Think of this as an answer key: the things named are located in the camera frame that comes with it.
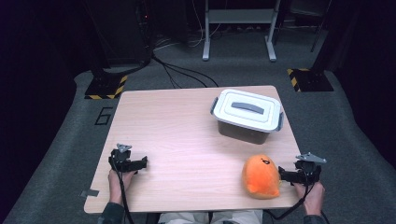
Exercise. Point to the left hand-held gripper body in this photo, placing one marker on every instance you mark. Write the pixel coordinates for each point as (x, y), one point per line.
(120, 160)

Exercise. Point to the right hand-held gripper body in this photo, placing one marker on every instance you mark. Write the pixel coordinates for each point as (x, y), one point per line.
(308, 172)

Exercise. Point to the orange plush toy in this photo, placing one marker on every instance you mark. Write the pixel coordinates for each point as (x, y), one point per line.
(261, 179)

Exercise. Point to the translucent grey storage box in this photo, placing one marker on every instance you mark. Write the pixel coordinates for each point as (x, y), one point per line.
(243, 135)

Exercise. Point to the person's left hand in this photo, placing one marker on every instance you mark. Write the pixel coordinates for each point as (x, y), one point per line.
(116, 185)

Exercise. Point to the person's right hand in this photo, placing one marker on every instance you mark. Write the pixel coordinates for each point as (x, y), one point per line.
(313, 199)

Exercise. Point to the grey tape piece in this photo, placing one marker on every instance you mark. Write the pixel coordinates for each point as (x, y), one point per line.
(89, 193)

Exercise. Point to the black stand base striped edge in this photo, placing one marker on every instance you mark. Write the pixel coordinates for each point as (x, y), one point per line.
(104, 87)
(311, 80)

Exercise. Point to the person's legs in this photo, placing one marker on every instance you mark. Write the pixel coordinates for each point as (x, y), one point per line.
(199, 217)

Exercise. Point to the white metal desk frame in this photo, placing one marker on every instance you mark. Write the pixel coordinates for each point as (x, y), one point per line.
(239, 16)

